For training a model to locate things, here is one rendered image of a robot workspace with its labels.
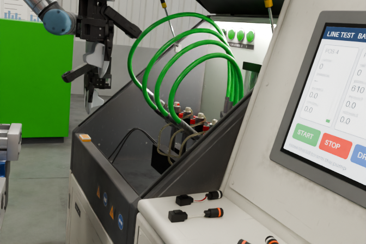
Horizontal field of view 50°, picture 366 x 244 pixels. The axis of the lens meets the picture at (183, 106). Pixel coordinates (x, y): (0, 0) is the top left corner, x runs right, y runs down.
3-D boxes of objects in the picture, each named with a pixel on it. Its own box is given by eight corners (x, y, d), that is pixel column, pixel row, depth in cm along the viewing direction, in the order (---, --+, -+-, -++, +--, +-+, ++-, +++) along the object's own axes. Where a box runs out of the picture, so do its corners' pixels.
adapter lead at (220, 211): (171, 223, 80) (171, 213, 80) (167, 218, 82) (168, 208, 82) (223, 218, 85) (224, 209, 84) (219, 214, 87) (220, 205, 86)
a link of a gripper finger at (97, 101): (103, 116, 139) (105, 90, 137) (86, 116, 136) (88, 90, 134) (101, 114, 141) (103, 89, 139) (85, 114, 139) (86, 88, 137)
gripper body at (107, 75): (110, 91, 137) (113, 56, 135) (86, 90, 133) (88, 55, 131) (105, 87, 144) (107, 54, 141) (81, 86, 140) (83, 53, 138)
